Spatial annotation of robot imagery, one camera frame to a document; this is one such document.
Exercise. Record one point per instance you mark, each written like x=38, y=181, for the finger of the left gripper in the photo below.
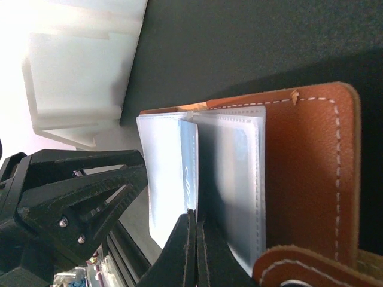
x=74, y=216
x=49, y=165

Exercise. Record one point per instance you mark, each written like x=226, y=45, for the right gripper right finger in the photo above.
x=216, y=265

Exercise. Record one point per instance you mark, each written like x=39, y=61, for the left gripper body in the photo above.
x=26, y=260

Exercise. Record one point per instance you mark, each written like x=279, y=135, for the white storage bin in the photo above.
x=77, y=65

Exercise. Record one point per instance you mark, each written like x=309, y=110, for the brown leather card holder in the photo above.
x=313, y=154

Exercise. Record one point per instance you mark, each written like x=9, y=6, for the blue VIP credit card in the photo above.
x=190, y=162

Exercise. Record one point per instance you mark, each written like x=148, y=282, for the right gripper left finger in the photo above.
x=176, y=265

